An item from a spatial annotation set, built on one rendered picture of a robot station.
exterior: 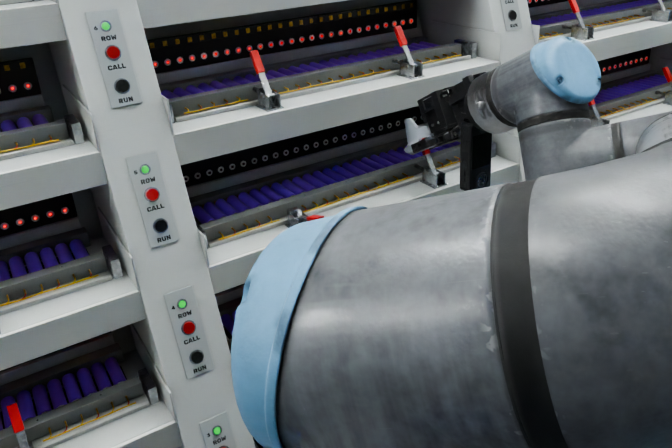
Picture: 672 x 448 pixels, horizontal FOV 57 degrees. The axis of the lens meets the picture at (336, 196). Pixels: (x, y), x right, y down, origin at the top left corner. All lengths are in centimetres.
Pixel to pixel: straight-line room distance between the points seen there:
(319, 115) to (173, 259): 31
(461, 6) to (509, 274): 103
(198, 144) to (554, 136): 47
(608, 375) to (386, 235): 10
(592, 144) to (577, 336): 59
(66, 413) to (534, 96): 74
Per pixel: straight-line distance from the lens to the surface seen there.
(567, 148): 81
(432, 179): 108
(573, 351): 23
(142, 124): 86
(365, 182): 106
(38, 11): 87
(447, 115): 98
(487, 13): 119
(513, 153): 119
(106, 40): 87
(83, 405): 96
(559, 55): 82
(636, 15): 159
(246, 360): 28
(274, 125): 92
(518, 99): 84
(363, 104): 100
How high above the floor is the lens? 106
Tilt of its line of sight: 8 degrees down
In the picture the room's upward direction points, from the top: 13 degrees counter-clockwise
